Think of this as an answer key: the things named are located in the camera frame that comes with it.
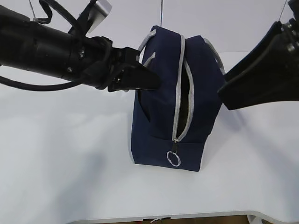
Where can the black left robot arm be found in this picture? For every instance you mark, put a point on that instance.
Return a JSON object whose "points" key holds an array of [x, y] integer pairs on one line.
{"points": [[57, 46]]}

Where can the navy blue lunch bag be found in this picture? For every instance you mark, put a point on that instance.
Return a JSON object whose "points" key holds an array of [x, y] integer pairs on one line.
{"points": [[170, 125]]}

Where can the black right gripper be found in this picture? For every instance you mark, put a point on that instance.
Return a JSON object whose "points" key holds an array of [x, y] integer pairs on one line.
{"points": [[270, 72]]}

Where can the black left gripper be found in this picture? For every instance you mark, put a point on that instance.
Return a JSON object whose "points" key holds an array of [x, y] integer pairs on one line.
{"points": [[116, 69]]}

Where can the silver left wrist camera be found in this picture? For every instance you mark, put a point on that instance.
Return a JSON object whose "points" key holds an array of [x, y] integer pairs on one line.
{"points": [[100, 9]]}

